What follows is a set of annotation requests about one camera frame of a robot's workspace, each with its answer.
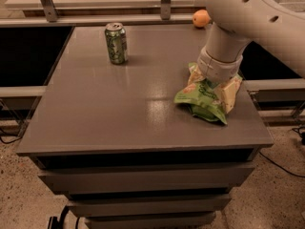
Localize metal railing frame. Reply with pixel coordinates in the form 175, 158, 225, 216
0, 0, 305, 29

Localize orange fruit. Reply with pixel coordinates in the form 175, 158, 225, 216
193, 10, 211, 28

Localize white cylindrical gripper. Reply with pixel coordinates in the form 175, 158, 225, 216
188, 48, 243, 114

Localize grey drawer cabinet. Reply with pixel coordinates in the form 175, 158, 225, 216
17, 25, 273, 229

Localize green rice chip bag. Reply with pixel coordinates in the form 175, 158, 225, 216
173, 77, 227, 124

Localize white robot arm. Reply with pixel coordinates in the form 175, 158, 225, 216
197, 0, 305, 86

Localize green soda can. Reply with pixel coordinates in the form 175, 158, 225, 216
105, 23, 128, 65

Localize black floor cable right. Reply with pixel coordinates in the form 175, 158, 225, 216
258, 126, 305, 178

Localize black floor cable left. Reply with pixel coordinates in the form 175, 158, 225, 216
0, 98, 27, 145

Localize black floor cable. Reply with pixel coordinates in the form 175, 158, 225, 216
0, 98, 27, 145
258, 126, 305, 178

